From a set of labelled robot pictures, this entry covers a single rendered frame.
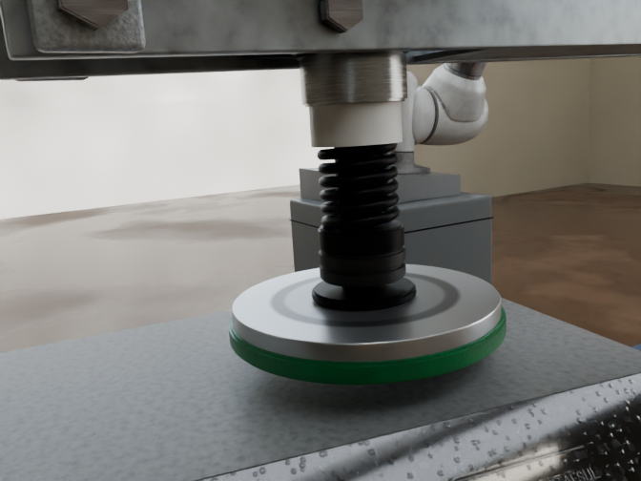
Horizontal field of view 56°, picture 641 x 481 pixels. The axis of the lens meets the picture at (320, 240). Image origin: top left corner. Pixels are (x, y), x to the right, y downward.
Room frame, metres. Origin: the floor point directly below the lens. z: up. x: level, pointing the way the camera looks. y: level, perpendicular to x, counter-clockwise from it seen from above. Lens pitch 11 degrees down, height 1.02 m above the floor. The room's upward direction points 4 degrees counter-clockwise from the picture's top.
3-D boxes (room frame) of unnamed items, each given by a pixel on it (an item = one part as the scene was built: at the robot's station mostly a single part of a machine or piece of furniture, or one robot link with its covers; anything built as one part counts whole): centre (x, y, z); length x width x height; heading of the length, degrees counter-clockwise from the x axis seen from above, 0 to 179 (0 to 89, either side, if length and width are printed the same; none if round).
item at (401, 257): (0.47, -0.03, 0.91); 0.07 x 0.07 x 0.01
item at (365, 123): (0.47, -0.03, 1.01); 0.07 x 0.07 x 0.04
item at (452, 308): (0.47, -0.03, 0.87); 0.21 x 0.21 x 0.01
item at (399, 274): (0.47, -0.03, 0.90); 0.07 x 0.07 x 0.01
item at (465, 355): (0.47, -0.03, 0.87); 0.22 x 0.22 x 0.04
